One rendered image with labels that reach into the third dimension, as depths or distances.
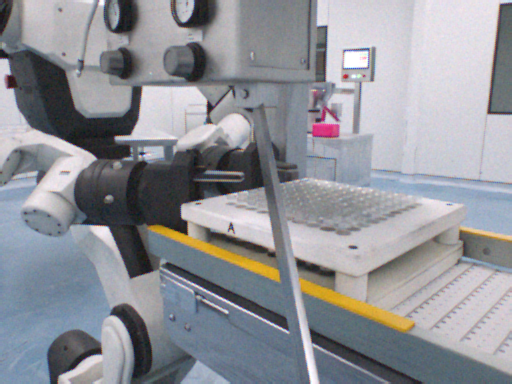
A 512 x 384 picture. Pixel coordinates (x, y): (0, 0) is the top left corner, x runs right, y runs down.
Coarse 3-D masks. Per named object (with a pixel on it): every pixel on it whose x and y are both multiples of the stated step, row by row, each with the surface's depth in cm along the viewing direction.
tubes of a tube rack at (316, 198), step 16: (288, 192) 53; (304, 192) 54; (320, 192) 54; (336, 192) 54; (352, 192) 53; (368, 192) 53; (304, 208) 47; (320, 208) 45; (336, 208) 45; (352, 208) 45; (368, 208) 45; (336, 224) 42
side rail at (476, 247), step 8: (464, 232) 52; (464, 240) 52; (472, 240) 52; (480, 240) 51; (488, 240) 50; (496, 240) 50; (464, 248) 52; (472, 248) 52; (480, 248) 51; (488, 248) 50; (496, 248) 50; (504, 248) 49; (464, 256) 52; (472, 256) 52; (480, 256) 51; (488, 256) 50; (496, 256) 50; (504, 256) 49; (496, 264) 50; (504, 264) 49
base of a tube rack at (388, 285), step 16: (224, 240) 52; (432, 240) 52; (256, 256) 47; (400, 256) 47; (416, 256) 47; (432, 256) 47; (448, 256) 49; (304, 272) 43; (384, 272) 43; (400, 272) 43; (416, 272) 43; (432, 272) 46; (368, 288) 39; (384, 288) 39; (400, 288) 41; (416, 288) 43; (384, 304) 39
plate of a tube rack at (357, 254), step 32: (384, 192) 57; (224, 224) 46; (256, 224) 43; (288, 224) 43; (320, 224) 43; (384, 224) 43; (416, 224) 43; (448, 224) 47; (320, 256) 37; (352, 256) 35; (384, 256) 37
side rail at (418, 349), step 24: (168, 240) 50; (192, 264) 48; (216, 264) 44; (240, 288) 42; (264, 288) 40; (312, 312) 36; (336, 312) 34; (336, 336) 34; (360, 336) 33; (384, 336) 31; (408, 336) 30; (432, 336) 29; (384, 360) 31; (408, 360) 30; (432, 360) 29; (456, 360) 27; (480, 360) 27; (504, 360) 27
